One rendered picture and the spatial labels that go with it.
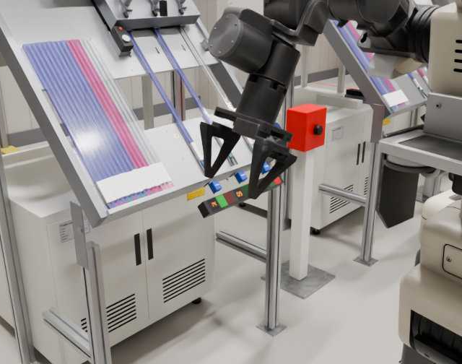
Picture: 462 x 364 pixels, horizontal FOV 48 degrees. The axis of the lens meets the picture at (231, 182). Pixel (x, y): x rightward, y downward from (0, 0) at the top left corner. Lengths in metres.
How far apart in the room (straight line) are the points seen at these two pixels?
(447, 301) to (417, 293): 0.05
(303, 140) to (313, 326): 0.72
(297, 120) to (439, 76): 1.28
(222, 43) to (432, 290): 0.51
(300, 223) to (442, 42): 1.53
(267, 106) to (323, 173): 1.93
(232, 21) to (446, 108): 0.34
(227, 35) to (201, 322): 1.60
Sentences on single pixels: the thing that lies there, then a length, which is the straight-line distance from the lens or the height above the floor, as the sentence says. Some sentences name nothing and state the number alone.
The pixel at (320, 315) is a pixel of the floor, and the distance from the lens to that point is 2.20.
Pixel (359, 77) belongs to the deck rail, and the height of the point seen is 0.85.
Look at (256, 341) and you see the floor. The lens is 2.04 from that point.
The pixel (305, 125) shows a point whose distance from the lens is 2.06.
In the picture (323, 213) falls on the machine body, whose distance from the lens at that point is 2.72.
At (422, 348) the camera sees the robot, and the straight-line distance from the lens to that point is 0.96.
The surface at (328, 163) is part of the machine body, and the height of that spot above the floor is 0.41.
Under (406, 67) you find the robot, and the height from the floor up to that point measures 1.12.
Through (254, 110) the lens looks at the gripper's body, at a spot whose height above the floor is 1.09.
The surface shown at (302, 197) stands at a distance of 2.21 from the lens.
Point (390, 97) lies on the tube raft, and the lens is 2.44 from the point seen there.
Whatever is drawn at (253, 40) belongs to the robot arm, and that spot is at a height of 1.19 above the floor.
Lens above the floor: 1.25
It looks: 21 degrees down
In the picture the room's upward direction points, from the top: straight up
